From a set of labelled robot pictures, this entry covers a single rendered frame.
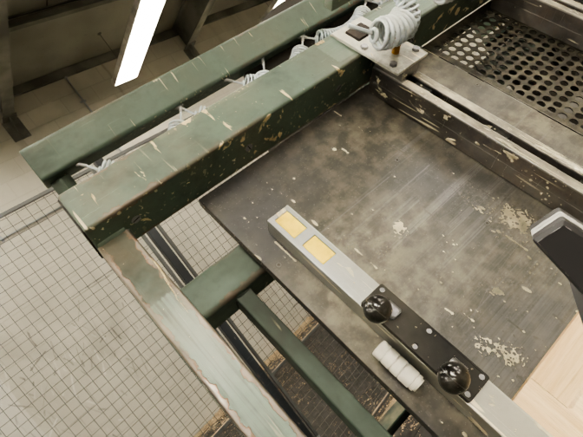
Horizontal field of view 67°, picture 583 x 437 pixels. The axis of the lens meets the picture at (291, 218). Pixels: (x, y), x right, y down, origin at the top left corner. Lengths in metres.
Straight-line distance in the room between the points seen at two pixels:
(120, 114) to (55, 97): 4.62
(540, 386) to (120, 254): 0.68
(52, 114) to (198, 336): 5.26
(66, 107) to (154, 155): 5.08
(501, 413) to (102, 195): 0.69
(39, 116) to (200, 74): 4.50
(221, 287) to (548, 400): 0.54
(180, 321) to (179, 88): 0.84
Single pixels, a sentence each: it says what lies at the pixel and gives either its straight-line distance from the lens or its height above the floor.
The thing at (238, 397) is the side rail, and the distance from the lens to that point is 0.66.
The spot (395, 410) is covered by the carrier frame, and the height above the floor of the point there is 0.78.
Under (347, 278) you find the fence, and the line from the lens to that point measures 0.73.
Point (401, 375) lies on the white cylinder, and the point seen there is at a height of 1.42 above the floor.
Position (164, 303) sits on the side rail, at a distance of 0.72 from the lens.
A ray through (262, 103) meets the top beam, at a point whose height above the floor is 1.89.
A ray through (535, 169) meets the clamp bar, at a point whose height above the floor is 1.49.
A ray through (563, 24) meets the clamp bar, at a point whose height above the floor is 1.65.
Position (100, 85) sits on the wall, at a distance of 6.10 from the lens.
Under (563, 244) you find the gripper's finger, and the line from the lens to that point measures 0.29.
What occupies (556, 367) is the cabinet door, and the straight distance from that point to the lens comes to 0.79.
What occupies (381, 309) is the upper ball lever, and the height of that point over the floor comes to 1.54.
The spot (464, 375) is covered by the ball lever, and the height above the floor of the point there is 1.44.
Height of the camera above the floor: 1.75
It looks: 5 degrees down
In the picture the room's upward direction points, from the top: 36 degrees counter-clockwise
